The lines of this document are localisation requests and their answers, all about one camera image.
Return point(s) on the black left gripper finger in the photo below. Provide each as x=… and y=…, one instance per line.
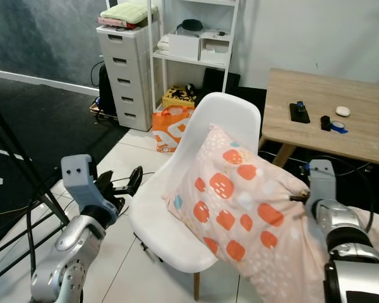
x=136, y=181
x=119, y=201

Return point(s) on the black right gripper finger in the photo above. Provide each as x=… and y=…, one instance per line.
x=295, y=197

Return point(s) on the pink pillow with orange prints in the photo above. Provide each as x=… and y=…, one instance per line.
x=252, y=214

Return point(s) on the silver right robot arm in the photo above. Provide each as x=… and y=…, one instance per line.
x=347, y=233

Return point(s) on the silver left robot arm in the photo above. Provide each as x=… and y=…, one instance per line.
x=66, y=259

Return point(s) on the white plastic chair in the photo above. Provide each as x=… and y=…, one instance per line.
x=215, y=117

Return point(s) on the orange white shopping bag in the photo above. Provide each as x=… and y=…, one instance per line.
x=172, y=129

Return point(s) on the small black box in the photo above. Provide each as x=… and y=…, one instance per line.
x=325, y=123

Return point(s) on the blue tape roll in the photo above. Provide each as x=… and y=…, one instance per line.
x=339, y=127

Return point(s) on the flat black phone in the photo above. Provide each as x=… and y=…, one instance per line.
x=299, y=117

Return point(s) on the black tripod stand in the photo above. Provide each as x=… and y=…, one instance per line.
x=25, y=164

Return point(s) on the small blue black gadget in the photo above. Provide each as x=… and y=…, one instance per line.
x=300, y=105

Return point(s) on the black backpack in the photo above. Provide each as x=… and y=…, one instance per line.
x=106, y=91

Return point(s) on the yellow box with black print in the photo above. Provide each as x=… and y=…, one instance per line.
x=177, y=98

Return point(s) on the small white oval object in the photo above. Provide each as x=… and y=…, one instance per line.
x=343, y=111

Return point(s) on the white plastic drawer unit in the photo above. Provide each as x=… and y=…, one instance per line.
x=123, y=72

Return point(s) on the light wooden table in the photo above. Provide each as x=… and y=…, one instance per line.
x=360, y=88

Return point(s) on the large black case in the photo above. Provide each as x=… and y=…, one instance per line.
x=220, y=82

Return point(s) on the white metal shelf rack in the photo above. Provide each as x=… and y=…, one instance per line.
x=189, y=60

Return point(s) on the folded white cloth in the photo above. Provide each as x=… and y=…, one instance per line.
x=162, y=44

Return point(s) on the plain white box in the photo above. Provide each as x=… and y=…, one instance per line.
x=183, y=46

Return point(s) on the white box with grey print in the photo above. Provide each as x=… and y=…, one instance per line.
x=215, y=50

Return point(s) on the flat pink book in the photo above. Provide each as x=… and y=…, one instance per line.
x=114, y=23

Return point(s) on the black headset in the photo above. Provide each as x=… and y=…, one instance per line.
x=191, y=25

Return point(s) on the folded light green towel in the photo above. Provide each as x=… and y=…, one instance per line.
x=127, y=12

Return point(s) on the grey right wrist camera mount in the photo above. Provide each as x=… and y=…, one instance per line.
x=322, y=183

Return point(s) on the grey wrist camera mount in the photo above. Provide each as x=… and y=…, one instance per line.
x=79, y=180
x=322, y=183

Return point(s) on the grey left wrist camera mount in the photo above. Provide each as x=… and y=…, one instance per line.
x=79, y=180

